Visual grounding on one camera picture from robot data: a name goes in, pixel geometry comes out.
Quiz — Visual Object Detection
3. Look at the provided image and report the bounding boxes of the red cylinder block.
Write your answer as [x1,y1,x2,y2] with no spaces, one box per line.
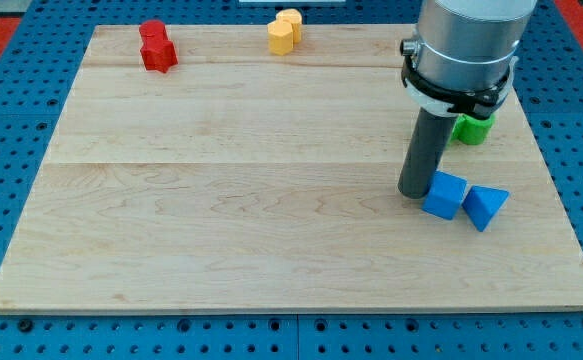
[139,19,168,43]

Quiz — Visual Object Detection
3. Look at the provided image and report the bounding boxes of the blue cube block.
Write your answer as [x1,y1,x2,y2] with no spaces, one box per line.
[421,171,468,220]

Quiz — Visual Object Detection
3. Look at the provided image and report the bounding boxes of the yellow hexagon block front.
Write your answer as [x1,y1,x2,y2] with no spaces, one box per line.
[267,20,294,56]

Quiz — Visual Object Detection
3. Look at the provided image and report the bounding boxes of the red star block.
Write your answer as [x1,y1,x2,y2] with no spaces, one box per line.
[140,39,178,73]

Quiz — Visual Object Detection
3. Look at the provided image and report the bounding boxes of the wooden board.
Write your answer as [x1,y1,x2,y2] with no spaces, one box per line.
[0,24,583,315]

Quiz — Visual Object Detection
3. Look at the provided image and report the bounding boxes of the blue triangle block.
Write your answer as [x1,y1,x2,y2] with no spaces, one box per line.
[462,185,510,232]

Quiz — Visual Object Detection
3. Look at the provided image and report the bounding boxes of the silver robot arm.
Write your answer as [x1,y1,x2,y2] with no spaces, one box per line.
[399,0,537,120]

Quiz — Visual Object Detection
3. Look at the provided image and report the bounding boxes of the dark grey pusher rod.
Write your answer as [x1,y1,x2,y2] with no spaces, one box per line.
[397,108,457,199]

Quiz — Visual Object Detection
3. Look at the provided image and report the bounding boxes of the green star block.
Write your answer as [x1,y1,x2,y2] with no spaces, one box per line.
[450,114,496,146]

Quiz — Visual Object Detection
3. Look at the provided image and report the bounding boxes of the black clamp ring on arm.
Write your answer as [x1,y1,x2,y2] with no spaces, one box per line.
[400,54,515,121]

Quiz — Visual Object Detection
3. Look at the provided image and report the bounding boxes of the yellow block rear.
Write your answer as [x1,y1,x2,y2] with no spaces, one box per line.
[276,8,303,44]

